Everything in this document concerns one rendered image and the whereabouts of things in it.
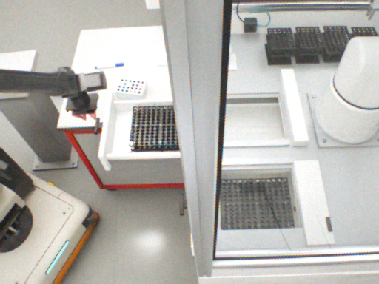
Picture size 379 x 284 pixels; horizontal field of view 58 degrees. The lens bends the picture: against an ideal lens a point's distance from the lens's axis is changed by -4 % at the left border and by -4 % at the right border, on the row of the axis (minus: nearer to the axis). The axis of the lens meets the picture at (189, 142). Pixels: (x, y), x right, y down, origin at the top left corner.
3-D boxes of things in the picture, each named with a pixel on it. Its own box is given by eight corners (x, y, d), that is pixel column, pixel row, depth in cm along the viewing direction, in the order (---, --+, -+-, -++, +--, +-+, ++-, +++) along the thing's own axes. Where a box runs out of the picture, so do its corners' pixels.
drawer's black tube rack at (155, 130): (132, 154, 131) (129, 146, 125) (135, 116, 140) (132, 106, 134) (192, 153, 130) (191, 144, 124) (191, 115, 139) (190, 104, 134)
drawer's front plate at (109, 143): (106, 171, 130) (98, 156, 120) (114, 108, 145) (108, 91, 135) (110, 171, 130) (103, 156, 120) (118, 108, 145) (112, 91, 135)
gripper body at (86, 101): (97, 112, 113) (90, 97, 106) (66, 113, 113) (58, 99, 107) (99, 96, 116) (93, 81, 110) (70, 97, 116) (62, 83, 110)
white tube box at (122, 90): (116, 97, 155) (114, 92, 152) (121, 83, 160) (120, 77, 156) (143, 100, 154) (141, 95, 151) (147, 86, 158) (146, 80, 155)
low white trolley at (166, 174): (101, 197, 213) (56, 127, 148) (112, 114, 246) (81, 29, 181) (197, 195, 211) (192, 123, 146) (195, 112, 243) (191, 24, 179)
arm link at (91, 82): (55, 67, 96) (60, 97, 97) (95, 61, 97) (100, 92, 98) (68, 72, 108) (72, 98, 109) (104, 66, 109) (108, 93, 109)
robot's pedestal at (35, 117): (32, 171, 225) (-33, 98, 160) (40, 132, 241) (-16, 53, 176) (77, 168, 224) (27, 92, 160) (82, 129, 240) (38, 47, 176)
